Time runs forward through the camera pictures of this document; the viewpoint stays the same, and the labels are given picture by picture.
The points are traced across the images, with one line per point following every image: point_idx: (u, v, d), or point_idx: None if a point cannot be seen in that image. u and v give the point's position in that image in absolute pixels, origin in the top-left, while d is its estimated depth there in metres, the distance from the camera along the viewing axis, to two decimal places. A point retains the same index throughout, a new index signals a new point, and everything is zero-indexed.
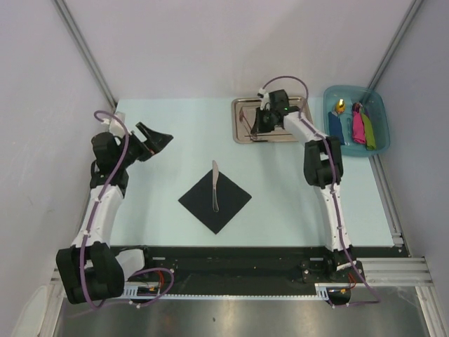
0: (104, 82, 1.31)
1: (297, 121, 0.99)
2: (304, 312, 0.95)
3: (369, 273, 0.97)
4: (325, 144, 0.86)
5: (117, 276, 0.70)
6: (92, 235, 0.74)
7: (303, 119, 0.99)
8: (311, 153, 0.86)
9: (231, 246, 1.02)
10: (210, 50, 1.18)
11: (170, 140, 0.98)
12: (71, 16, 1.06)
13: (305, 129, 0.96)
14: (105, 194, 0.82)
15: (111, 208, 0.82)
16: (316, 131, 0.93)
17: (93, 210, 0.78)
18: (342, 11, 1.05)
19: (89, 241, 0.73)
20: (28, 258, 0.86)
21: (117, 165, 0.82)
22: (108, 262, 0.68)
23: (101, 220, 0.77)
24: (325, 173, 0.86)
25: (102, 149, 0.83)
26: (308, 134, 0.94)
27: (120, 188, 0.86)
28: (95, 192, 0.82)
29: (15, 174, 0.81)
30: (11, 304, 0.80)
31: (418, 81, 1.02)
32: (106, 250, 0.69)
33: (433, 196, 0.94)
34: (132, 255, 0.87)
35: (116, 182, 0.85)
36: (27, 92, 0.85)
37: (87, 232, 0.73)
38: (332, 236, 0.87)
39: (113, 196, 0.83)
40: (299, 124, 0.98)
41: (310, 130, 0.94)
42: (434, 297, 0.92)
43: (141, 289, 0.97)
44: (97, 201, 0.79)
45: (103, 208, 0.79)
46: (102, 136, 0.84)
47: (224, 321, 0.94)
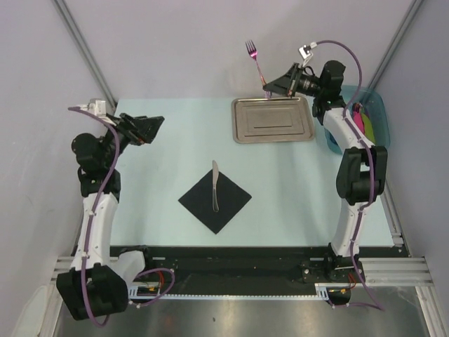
0: (104, 81, 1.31)
1: (339, 119, 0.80)
2: (304, 312, 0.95)
3: (369, 273, 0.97)
4: (370, 156, 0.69)
5: (123, 294, 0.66)
6: (92, 255, 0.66)
7: (347, 118, 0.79)
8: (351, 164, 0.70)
9: (231, 246, 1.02)
10: (210, 50, 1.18)
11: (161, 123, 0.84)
12: (71, 15, 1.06)
13: (349, 132, 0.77)
14: (99, 203, 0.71)
15: (109, 218, 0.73)
16: (360, 135, 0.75)
17: (88, 226, 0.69)
18: (342, 11, 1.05)
19: (90, 262, 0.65)
20: (27, 258, 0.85)
21: (108, 175, 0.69)
22: (113, 286, 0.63)
23: (98, 236, 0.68)
24: (362, 189, 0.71)
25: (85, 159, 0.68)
26: (351, 139, 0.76)
27: (114, 194, 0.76)
28: (88, 203, 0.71)
29: (15, 175, 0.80)
30: (11, 304, 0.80)
31: (418, 81, 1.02)
32: (110, 273, 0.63)
33: (433, 196, 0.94)
34: (133, 258, 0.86)
35: (109, 189, 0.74)
36: (27, 92, 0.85)
37: (85, 254, 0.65)
38: (342, 243, 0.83)
39: (109, 206, 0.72)
40: (342, 124, 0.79)
41: (353, 135, 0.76)
42: (434, 297, 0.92)
43: (141, 289, 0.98)
44: (92, 215, 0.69)
45: (99, 221, 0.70)
46: (85, 143, 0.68)
47: (224, 321, 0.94)
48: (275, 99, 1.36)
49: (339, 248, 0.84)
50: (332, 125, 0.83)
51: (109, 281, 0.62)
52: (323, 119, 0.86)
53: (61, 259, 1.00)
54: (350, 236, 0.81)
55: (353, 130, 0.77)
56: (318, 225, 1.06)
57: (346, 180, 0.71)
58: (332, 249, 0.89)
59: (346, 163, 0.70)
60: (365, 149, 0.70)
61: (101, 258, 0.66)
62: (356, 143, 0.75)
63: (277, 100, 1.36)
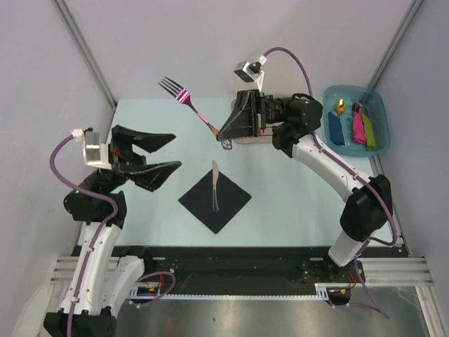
0: (104, 81, 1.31)
1: (315, 152, 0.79)
2: (303, 312, 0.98)
3: (369, 273, 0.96)
4: (374, 192, 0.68)
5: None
6: (81, 298, 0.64)
7: (325, 150, 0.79)
8: (359, 210, 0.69)
9: (231, 246, 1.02)
10: (210, 50, 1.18)
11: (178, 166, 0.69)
12: (71, 15, 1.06)
13: (338, 168, 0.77)
14: (98, 239, 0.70)
15: (108, 253, 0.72)
16: (354, 172, 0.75)
17: (84, 262, 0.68)
18: (343, 10, 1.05)
19: (77, 308, 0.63)
20: (27, 259, 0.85)
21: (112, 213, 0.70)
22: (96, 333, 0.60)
23: (90, 279, 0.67)
24: (377, 220, 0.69)
25: (85, 215, 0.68)
26: (344, 175, 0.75)
27: (117, 223, 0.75)
28: (88, 236, 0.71)
29: (15, 175, 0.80)
30: (11, 305, 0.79)
31: (418, 81, 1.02)
32: (95, 319, 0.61)
33: (433, 196, 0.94)
34: (130, 271, 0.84)
35: (111, 221, 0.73)
36: (27, 91, 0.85)
37: (75, 298, 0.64)
38: (346, 255, 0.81)
39: (108, 241, 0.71)
40: (324, 158, 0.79)
41: (345, 171, 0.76)
42: (434, 297, 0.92)
43: (141, 289, 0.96)
44: (89, 250, 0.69)
45: (95, 260, 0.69)
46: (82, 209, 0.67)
47: (225, 321, 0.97)
48: None
49: (343, 261, 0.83)
50: (309, 160, 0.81)
51: (92, 328, 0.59)
52: (292, 150, 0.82)
53: (61, 259, 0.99)
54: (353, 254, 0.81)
55: (342, 165, 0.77)
56: (315, 229, 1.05)
57: (360, 220, 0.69)
58: (330, 258, 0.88)
59: (353, 206, 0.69)
60: (366, 184, 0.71)
61: (89, 305, 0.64)
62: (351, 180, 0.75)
63: None
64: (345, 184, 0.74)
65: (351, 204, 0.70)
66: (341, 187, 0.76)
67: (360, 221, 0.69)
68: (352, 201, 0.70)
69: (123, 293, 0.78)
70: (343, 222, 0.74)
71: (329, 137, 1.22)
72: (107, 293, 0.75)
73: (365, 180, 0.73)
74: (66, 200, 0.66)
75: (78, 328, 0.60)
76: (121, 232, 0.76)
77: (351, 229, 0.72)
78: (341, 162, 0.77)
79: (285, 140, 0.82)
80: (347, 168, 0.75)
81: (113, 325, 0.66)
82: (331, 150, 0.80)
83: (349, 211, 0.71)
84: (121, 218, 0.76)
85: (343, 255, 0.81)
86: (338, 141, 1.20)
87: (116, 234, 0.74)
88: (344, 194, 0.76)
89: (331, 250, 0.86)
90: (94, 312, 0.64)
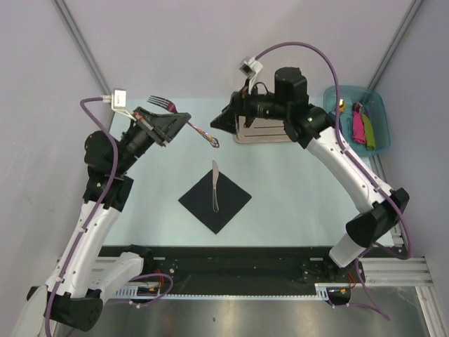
0: (104, 81, 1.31)
1: (336, 151, 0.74)
2: (304, 312, 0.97)
3: (369, 273, 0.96)
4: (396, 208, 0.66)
5: (90, 318, 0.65)
6: (66, 280, 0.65)
7: (347, 152, 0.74)
8: (375, 223, 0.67)
9: (231, 246, 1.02)
10: (210, 50, 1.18)
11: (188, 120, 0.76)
12: (71, 16, 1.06)
13: (360, 175, 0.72)
14: (93, 220, 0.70)
15: (102, 234, 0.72)
16: (377, 184, 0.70)
17: (75, 243, 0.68)
18: (342, 10, 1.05)
19: (60, 288, 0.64)
20: (27, 259, 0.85)
21: (111, 176, 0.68)
22: (76, 315, 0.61)
23: (79, 260, 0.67)
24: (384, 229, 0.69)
25: (97, 159, 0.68)
26: (364, 185, 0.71)
27: (115, 206, 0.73)
28: (84, 214, 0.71)
29: (15, 174, 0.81)
30: (11, 305, 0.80)
31: (418, 81, 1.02)
32: (75, 303, 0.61)
33: (434, 196, 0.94)
34: (127, 265, 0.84)
35: (109, 203, 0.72)
36: (26, 91, 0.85)
37: (60, 278, 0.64)
38: (348, 256, 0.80)
39: (102, 224, 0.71)
40: (344, 161, 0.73)
41: (366, 180, 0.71)
42: (434, 297, 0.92)
43: (141, 289, 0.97)
44: (81, 232, 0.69)
45: (86, 241, 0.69)
46: (95, 152, 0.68)
47: (224, 321, 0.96)
48: None
49: (344, 261, 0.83)
50: (327, 158, 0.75)
51: (71, 312, 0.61)
52: (309, 144, 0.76)
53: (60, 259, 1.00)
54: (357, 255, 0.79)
55: (364, 173, 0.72)
56: (315, 229, 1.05)
57: (372, 233, 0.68)
58: (332, 258, 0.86)
59: (370, 220, 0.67)
60: (387, 199, 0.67)
61: (72, 288, 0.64)
62: (373, 192, 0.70)
63: None
64: (365, 195, 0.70)
65: (367, 217, 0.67)
66: (359, 196, 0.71)
67: (371, 234, 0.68)
68: (368, 215, 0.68)
69: (116, 283, 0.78)
70: (348, 227, 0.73)
71: None
72: (101, 279, 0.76)
73: (386, 194, 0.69)
74: (88, 139, 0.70)
75: (57, 308, 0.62)
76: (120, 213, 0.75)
77: (358, 235, 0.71)
78: (364, 171, 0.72)
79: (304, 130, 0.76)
80: (369, 178, 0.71)
81: (97, 309, 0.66)
82: (354, 155, 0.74)
83: (360, 222, 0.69)
84: (121, 201, 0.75)
85: (345, 255, 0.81)
86: None
87: (112, 217, 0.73)
88: (360, 203, 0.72)
89: (334, 250, 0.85)
90: (76, 295, 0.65)
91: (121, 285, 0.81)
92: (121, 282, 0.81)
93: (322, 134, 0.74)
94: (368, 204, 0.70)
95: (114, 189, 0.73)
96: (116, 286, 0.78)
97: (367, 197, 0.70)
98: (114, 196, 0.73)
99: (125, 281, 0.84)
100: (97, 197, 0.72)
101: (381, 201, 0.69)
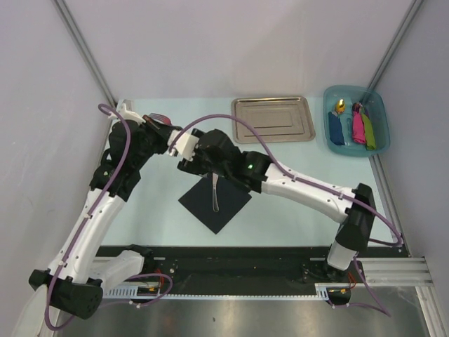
0: (104, 81, 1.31)
1: (288, 182, 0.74)
2: (304, 312, 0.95)
3: (369, 273, 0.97)
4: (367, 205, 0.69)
5: (90, 306, 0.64)
6: (69, 265, 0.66)
7: (298, 178, 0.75)
8: (359, 229, 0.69)
9: (231, 246, 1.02)
10: (210, 50, 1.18)
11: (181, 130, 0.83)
12: (71, 16, 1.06)
13: (320, 192, 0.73)
14: (98, 207, 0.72)
15: (106, 223, 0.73)
16: (338, 192, 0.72)
17: (79, 228, 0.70)
18: (342, 11, 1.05)
19: (62, 273, 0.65)
20: (27, 258, 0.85)
21: (122, 159, 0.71)
22: (76, 300, 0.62)
23: (82, 246, 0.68)
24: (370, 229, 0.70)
25: (118, 138, 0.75)
26: (329, 199, 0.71)
27: (121, 194, 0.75)
28: (90, 201, 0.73)
29: (15, 173, 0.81)
30: (11, 304, 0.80)
31: (418, 81, 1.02)
32: (76, 288, 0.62)
33: (434, 196, 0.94)
34: (128, 262, 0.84)
35: (114, 192, 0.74)
36: (27, 92, 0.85)
37: (62, 262, 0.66)
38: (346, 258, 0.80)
39: (107, 211, 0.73)
40: (302, 188, 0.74)
41: (329, 194, 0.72)
42: (434, 297, 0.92)
43: (141, 289, 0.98)
44: (87, 217, 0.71)
45: (90, 228, 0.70)
46: (117, 132, 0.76)
47: (225, 321, 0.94)
48: (275, 99, 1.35)
49: (344, 264, 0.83)
50: (285, 192, 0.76)
51: (71, 296, 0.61)
52: (262, 187, 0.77)
53: None
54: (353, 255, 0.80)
55: (322, 188, 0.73)
56: (315, 229, 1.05)
57: (361, 238, 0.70)
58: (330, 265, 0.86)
59: (353, 227, 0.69)
60: (355, 201, 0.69)
61: (74, 272, 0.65)
62: (339, 201, 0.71)
63: (278, 100, 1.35)
64: (335, 207, 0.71)
65: (350, 227, 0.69)
66: (331, 210, 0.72)
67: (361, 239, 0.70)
68: (351, 225, 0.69)
69: (116, 279, 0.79)
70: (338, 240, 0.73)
71: (329, 137, 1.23)
72: (102, 270, 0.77)
73: (351, 197, 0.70)
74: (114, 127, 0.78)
75: (58, 292, 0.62)
76: (125, 203, 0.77)
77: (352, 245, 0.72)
78: (320, 185, 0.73)
79: (252, 180, 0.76)
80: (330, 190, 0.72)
81: (97, 300, 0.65)
82: (304, 176, 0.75)
83: (346, 232, 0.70)
84: (126, 191, 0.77)
85: (344, 260, 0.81)
86: (338, 141, 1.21)
87: (117, 206, 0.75)
88: (334, 215, 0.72)
89: (330, 257, 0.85)
90: (78, 281, 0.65)
91: (120, 281, 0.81)
92: (121, 278, 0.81)
93: (267, 173, 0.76)
94: (343, 214, 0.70)
95: (120, 177, 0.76)
96: (116, 279, 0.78)
97: (338, 208, 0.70)
98: (121, 184, 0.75)
99: (125, 279, 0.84)
100: (103, 185, 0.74)
101: (350, 206, 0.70)
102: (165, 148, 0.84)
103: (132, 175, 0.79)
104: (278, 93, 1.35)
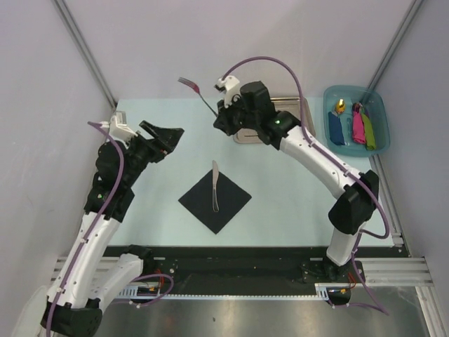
0: (104, 81, 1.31)
1: (305, 146, 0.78)
2: (304, 312, 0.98)
3: (368, 273, 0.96)
4: (365, 188, 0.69)
5: (90, 328, 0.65)
6: (67, 290, 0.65)
7: (314, 144, 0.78)
8: (351, 207, 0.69)
9: (231, 246, 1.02)
10: (210, 50, 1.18)
11: (182, 133, 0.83)
12: (71, 15, 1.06)
13: (328, 163, 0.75)
14: (94, 231, 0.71)
15: (102, 246, 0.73)
16: (345, 168, 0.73)
17: (76, 253, 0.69)
18: (342, 10, 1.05)
19: (62, 299, 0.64)
20: (27, 259, 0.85)
21: (115, 186, 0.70)
22: (76, 326, 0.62)
23: (80, 271, 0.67)
24: (366, 210, 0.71)
25: (105, 163, 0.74)
26: (334, 172, 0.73)
27: (116, 216, 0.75)
28: (85, 225, 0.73)
29: (15, 174, 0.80)
30: (11, 305, 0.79)
31: (418, 81, 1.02)
32: (76, 313, 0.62)
33: (435, 195, 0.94)
34: (127, 269, 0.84)
35: (109, 214, 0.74)
36: (27, 92, 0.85)
37: (61, 288, 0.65)
38: (344, 253, 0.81)
39: (104, 234, 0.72)
40: (313, 153, 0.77)
41: (335, 167, 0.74)
42: (434, 297, 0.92)
43: (141, 289, 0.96)
44: (83, 242, 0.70)
45: (88, 252, 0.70)
46: (105, 155, 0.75)
47: (225, 321, 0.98)
48: (276, 99, 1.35)
49: (342, 259, 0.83)
50: (299, 154, 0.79)
51: (71, 322, 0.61)
52: (280, 144, 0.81)
53: (60, 259, 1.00)
54: (351, 249, 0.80)
55: (332, 161, 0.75)
56: (315, 230, 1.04)
57: (351, 216, 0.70)
58: (330, 258, 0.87)
59: (346, 202, 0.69)
60: (358, 181, 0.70)
61: (74, 298, 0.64)
62: (343, 177, 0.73)
63: (278, 100, 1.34)
64: (337, 180, 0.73)
65: (342, 200, 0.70)
66: (332, 183, 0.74)
67: (351, 217, 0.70)
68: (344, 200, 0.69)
69: (116, 288, 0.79)
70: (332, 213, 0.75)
71: (329, 137, 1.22)
72: (99, 286, 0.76)
73: (356, 177, 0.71)
74: (102, 149, 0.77)
75: (58, 318, 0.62)
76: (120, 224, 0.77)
77: (343, 223, 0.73)
78: (332, 158, 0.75)
79: (273, 134, 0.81)
80: (337, 164, 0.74)
81: (95, 321, 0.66)
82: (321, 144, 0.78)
83: (339, 205, 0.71)
84: (121, 212, 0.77)
85: (341, 253, 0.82)
86: (338, 141, 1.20)
87: (113, 227, 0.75)
88: (334, 189, 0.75)
89: (330, 250, 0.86)
90: (77, 306, 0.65)
91: (121, 288, 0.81)
92: (121, 285, 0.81)
93: (290, 133, 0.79)
94: (341, 189, 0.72)
95: (114, 200, 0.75)
96: (115, 289, 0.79)
97: (338, 182, 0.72)
98: (116, 207, 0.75)
99: (126, 284, 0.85)
100: (98, 209, 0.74)
101: (351, 184, 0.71)
102: (158, 159, 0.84)
103: (126, 195, 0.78)
104: (278, 93, 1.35)
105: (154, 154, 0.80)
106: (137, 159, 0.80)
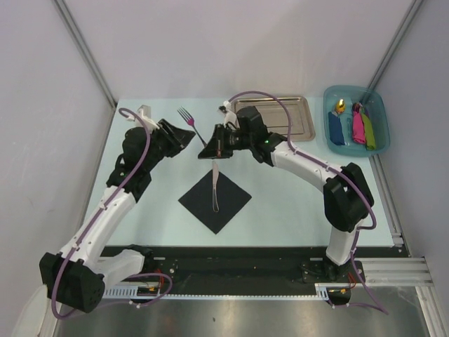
0: (104, 81, 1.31)
1: (290, 154, 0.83)
2: (304, 311, 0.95)
3: (369, 273, 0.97)
4: (349, 180, 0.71)
5: (92, 298, 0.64)
6: (81, 249, 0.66)
7: (298, 151, 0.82)
8: (336, 199, 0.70)
9: (231, 246, 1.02)
10: (210, 50, 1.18)
11: (193, 135, 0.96)
12: (71, 16, 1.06)
13: (311, 163, 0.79)
14: (114, 200, 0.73)
15: (118, 217, 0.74)
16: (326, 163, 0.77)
17: (95, 216, 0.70)
18: (342, 10, 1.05)
19: (74, 256, 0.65)
20: (28, 258, 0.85)
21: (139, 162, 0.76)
22: (84, 286, 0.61)
23: (96, 232, 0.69)
24: (359, 210, 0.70)
25: (132, 144, 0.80)
26: (317, 169, 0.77)
27: (135, 194, 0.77)
28: (106, 195, 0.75)
29: (15, 174, 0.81)
30: (11, 305, 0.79)
31: (417, 81, 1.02)
32: (85, 272, 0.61)
33: (434, 195, 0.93)
34: (127, 261, 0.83)
35: (129, 189, 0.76)
36: (27, 92, 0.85)
37: (75, 245, 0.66)
38: (345, 251, 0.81)
39: (122, 205, 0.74)
40: (297, 158, 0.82)
41: (318, 165, 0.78)
42: (434, 297, 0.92)
43: (141, 289, 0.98)
44: (102, 208, 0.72)
45: (105, 218, 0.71)
46: (130, 137, 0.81)
47: (224, 321, 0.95)
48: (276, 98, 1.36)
49: (341, 258, 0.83)
50: (290, 164, 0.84)
51: (80, 280, 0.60)
52: (271, 159, 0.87)
53: None
54: (350, 246, 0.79)
55: (315, 160, 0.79)
56: (315, 230, 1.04)
57: (340, 209, 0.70)
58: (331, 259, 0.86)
59: (331, 194, 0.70)
60: (339, 173, 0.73)
61: (86, 256, 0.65)
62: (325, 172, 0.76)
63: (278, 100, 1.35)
64: (320, 176, 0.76)
65: (327, 194, 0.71)
66: (316, 180, 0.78)
67: (341, 211, 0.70)
68: (327, 190, 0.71)
69: (116, 276, 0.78)
70: (328, 213, 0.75)
71: (329, 137, 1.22)
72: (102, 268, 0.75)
73: (337, 170, 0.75)
74: (127, 134, 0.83)
75: (68, 275, 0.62)
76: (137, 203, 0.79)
77: (338, 220, 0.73)
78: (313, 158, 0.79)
79: (264, 152, 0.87)
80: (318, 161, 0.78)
81: (99, 292, 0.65)
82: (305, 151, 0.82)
83: (328, 200, 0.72)
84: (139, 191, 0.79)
85: (341, 250, 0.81)
86: (338, 141, 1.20)
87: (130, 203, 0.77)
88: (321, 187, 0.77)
89: (330, 248, 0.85)
90: (88, 265, 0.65)
91: (119, 279, 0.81)
92: (121, 275, 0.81)
93: (276, 147, 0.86)
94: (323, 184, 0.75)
95: (135, 178, 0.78)
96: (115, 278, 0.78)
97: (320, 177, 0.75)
98: (135, 184, 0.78)
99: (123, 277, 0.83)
100: (119, 184, 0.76)
101: (332, 177, 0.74)
102: (173, 154, 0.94)
103: (145, 176, 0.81)
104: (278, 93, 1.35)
105: (172, 146, 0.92)
106: (156, 147, 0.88)
